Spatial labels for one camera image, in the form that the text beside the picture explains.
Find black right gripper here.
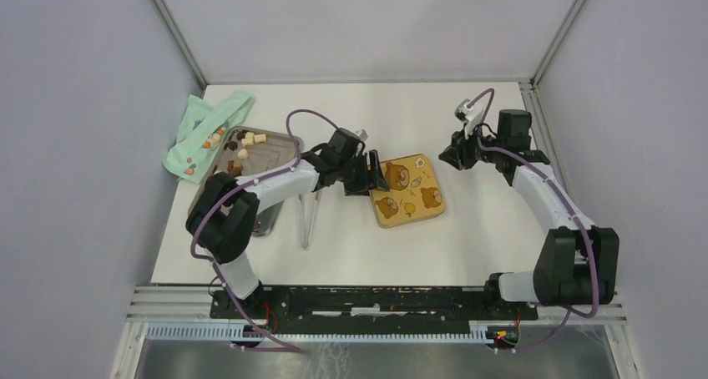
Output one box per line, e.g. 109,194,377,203
437,121,504,172

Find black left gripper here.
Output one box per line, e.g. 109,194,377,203
337,149,389,196

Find silver box lid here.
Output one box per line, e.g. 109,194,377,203
370,154,446,229

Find metal serving tongs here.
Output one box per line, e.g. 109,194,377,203
296,190,322,250

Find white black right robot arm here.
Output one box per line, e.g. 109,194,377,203
439,101,620,319

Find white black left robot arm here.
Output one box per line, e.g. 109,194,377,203
185,129,390,319

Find metal chocolate tray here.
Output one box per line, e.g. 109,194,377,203
191,127,304,205

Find green patterned cloth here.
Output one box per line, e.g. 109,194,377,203
162,91,255,184

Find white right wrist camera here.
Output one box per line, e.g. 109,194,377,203
454,99,483,138

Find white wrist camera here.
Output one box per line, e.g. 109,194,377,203
357,129,368,142
454,99,483,138

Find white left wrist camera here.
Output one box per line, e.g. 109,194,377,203
357,129,368,142

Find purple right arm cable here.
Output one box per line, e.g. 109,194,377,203
467,88,601,352

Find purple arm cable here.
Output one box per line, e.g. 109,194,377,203
190,109,341,352
467,88,601,352

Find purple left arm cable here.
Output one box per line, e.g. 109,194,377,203
190,109,341,352

